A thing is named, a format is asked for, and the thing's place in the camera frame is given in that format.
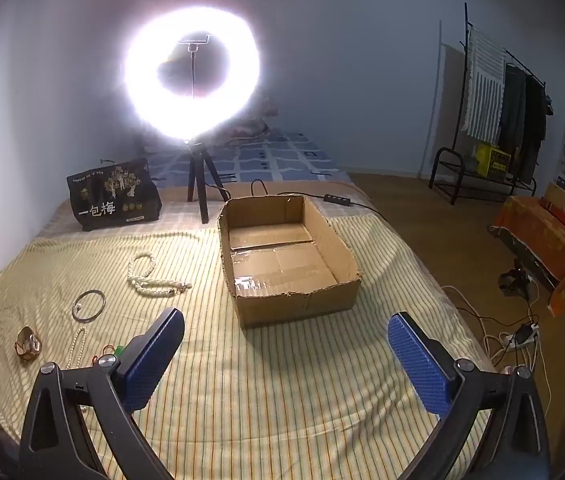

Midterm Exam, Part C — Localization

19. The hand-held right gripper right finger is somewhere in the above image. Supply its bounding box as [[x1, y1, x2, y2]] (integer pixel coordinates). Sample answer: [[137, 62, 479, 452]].
[[387, 311, 552, 480]]

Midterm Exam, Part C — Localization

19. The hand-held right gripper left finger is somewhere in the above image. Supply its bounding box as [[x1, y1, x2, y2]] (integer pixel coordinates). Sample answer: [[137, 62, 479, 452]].
[[19, 307, 186, 480]]

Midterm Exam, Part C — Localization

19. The pearl bead necklace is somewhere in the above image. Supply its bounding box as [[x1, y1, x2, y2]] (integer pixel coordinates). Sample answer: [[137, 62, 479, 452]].
[[66, 326, 88, 368]]

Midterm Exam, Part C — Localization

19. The silver bangle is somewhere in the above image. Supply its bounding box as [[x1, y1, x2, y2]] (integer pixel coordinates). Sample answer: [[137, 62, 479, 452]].
[[72, 288, 108, 322]]

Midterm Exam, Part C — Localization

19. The white rope necklace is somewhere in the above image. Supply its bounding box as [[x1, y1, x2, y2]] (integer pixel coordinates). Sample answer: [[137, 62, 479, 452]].
[[127, 251, 193, 300]]

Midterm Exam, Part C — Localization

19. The cardboard box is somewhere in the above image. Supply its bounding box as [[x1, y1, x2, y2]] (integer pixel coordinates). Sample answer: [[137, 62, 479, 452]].
[[217, 195, 363, 330]]

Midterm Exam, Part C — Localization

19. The white power strip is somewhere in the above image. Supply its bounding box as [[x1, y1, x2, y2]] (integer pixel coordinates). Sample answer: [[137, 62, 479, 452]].
[[505, 322, 540, 351]]

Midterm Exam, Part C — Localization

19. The yellow striped cloth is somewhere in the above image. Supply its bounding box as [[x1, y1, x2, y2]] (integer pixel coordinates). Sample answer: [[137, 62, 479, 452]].
[[0, 210, 498, 456]]

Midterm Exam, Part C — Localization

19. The black headset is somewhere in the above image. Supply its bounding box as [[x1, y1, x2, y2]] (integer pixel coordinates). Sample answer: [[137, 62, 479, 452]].
[[499, 260, 533, 296]]

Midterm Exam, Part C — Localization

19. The beige plaid bed sheet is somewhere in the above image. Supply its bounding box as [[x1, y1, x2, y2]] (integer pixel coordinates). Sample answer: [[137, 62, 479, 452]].
[[37, 180, 388, 241]]

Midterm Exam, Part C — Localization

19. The black printed box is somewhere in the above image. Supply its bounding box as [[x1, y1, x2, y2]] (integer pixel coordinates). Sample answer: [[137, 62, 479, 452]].
[[66, 158, 163, 232]]

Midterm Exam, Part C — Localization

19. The black tripod stand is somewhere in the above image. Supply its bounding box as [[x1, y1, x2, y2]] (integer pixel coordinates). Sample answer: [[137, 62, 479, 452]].
[[178, 34, 230, 225]]

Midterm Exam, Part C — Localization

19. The yellow box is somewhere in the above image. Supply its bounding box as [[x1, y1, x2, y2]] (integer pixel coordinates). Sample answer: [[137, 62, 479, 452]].
[[475, 142, 510, 178]]

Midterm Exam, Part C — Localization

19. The blue checked blanket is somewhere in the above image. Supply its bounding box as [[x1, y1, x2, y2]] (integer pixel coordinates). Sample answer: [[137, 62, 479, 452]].
[[147, 130, 353, 186]]

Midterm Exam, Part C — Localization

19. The black clothes rack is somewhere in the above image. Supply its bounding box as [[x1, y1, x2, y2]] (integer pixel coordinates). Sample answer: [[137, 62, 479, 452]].
[[429, 2, 548, 206]]

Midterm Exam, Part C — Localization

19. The black hanging garment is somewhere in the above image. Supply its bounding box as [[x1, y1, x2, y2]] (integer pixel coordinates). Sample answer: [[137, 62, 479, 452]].
[[519, 72, 555, 186]]

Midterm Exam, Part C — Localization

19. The patterned pillow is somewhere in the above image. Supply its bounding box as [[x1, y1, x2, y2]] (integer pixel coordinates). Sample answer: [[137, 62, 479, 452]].
[[222, 95, 283, 136]]

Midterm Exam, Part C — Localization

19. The dark green hanging garment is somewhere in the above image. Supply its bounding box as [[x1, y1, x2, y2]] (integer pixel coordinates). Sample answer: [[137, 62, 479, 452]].
[[499, 62, 528, 151]]

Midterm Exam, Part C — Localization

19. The white striped towel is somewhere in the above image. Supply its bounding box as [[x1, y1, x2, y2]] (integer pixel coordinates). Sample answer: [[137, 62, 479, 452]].
[[465, 27, 507, 141]]

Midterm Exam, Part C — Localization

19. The floor power strip with cables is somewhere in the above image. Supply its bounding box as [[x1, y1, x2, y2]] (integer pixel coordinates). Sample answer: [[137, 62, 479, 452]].
[[441, 285, 555, 411]]

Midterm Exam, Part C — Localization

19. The thin black cable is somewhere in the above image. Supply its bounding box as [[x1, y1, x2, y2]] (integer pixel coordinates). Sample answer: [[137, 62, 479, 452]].
[[455, 285, 543, 361]]

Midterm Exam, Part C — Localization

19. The black power cable with controller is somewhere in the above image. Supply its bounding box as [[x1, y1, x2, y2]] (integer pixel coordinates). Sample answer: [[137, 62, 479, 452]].
[[250, 179, 378, 211]]

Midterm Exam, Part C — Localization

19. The round ring light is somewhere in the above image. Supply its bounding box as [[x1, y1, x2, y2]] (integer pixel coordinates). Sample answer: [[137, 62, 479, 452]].
[[121, 6, 263, 141]]

